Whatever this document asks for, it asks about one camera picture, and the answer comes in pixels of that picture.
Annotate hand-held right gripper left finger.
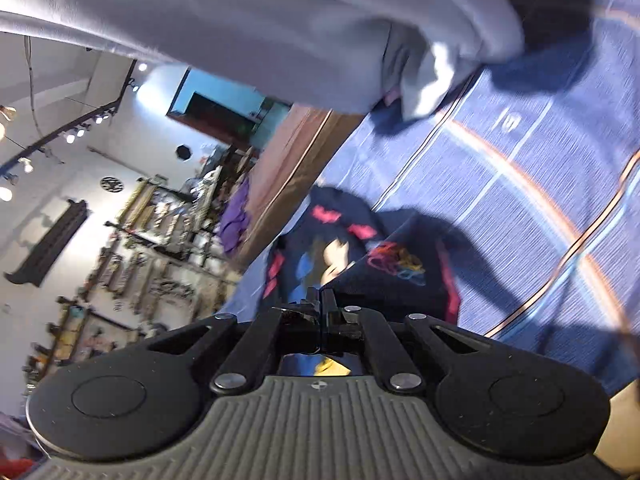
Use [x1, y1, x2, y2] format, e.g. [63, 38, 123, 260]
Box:
[145, 287, 323, 395]

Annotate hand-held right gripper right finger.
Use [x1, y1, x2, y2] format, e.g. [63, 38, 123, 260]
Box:
[322, 287, 497, 394]

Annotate navy cartoon print sweater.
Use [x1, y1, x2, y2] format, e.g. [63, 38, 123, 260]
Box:
[260, 185, 462, 328]

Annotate purple cloth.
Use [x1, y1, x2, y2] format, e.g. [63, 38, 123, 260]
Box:
[217, 175, 252, 257]

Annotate cluttered display shelves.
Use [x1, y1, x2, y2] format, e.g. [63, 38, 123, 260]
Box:
[22, 145, 261, 391]

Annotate brown mattress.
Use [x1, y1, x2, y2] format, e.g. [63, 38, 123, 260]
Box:
[234, 104, 363, 273]

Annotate blue plaid bed sheet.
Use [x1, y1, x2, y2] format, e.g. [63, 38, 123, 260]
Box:
[220, 0, 640, 396]

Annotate teal framed screen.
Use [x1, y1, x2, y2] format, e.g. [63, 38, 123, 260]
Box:
[166, 67, 294, 152]

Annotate grey draped garment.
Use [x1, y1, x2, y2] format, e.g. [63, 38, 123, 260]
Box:
[0, 0, 526, 122]

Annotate black wall shelf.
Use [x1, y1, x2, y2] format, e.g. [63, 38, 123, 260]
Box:
[2, 198, 94, 289]

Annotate ceiling track light rail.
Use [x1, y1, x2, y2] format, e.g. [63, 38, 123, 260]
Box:
[0, 74, 138, 202]

